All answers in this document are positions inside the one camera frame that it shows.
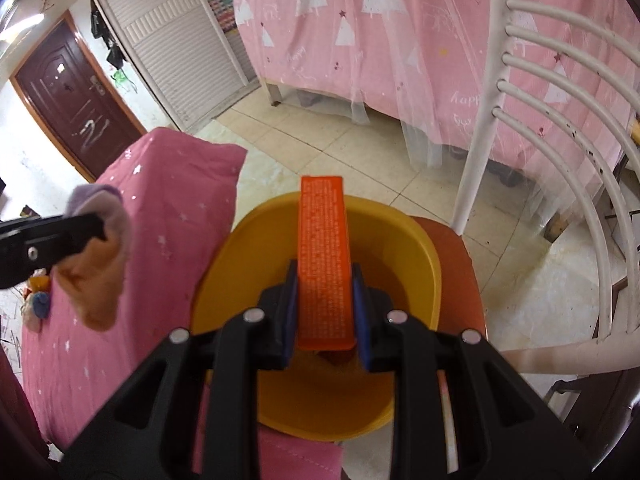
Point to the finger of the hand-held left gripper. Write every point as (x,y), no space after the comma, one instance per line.
(50,240)

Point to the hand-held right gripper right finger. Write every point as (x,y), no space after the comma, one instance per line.
(359,320)

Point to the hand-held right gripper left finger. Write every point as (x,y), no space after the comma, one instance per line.
(292,320)

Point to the purple and peach sock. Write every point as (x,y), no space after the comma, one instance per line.
(95,285)

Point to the orange printed carton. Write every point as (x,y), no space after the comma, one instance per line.
(325,260)

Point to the yellow plastic basin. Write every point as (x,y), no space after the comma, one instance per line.
(400,250)

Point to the colourful small toy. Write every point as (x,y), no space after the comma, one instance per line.
(37,302)

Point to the pink star-print tablecloth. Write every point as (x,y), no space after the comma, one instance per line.
(165,210)

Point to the dark brown door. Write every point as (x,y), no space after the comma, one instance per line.
(70,100)

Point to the white tulle curtain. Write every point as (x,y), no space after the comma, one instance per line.
(420,140)

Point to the white metal chair orange seat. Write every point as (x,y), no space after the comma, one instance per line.
(477,155)

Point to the black hanging bag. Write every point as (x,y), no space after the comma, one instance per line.
(100,22)

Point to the white louvered wardrobe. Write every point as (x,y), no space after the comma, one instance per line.
(175,50)

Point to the pink tree-pattern bed cover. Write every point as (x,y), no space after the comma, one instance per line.
(400,35)

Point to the green wall scribble sticker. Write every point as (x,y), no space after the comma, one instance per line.
(121,80)

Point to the colourful wall poster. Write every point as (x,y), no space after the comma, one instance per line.
(217,5)

